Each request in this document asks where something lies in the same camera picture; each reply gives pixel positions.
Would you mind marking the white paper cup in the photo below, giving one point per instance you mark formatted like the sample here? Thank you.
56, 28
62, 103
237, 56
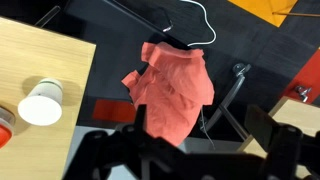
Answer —
43, 105

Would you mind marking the red crumpled cloth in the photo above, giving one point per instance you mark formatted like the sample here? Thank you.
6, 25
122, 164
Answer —
174, 87

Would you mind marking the yellow floor mat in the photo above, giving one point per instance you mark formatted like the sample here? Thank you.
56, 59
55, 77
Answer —
271, 11

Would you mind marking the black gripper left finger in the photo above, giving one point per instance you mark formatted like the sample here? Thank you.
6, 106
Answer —
134, 135

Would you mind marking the grey chair base leg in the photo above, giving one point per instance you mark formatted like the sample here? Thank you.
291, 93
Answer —
239, 71

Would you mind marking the red lidded container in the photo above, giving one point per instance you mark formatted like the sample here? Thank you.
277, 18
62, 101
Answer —
7, 122

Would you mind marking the metal caster wheel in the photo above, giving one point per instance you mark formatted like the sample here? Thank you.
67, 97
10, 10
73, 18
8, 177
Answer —
303, 92

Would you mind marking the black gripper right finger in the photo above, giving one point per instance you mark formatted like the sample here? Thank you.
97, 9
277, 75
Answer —
272, 136

